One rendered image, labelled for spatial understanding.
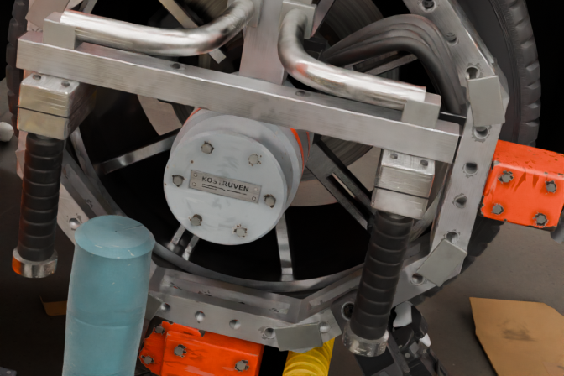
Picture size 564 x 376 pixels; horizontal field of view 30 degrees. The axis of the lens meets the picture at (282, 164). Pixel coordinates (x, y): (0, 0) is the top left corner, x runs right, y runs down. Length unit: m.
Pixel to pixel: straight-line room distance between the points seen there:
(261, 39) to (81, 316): 0.37
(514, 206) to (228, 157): 0.34
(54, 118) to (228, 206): 0.20
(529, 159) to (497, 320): 1.43
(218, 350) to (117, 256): 0.24
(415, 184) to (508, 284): 1.89
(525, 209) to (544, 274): 1.73
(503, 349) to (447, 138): 1.60
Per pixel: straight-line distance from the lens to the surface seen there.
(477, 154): 1.18
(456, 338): 2.55
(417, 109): 0.96
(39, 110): 1.00
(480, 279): 2.82
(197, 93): 0.98
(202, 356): 1.34
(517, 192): 1.20
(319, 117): 0.97
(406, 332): 1.25
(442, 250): 1.23
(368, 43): 1.03
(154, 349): 1.36
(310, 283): 1.37
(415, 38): 1.02
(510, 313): 2.66
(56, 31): 1.01
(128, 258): 1.16
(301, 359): 1.39
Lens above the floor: 1.33
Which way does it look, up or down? 25 degrees down
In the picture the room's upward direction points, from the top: 11 degrees clockwise
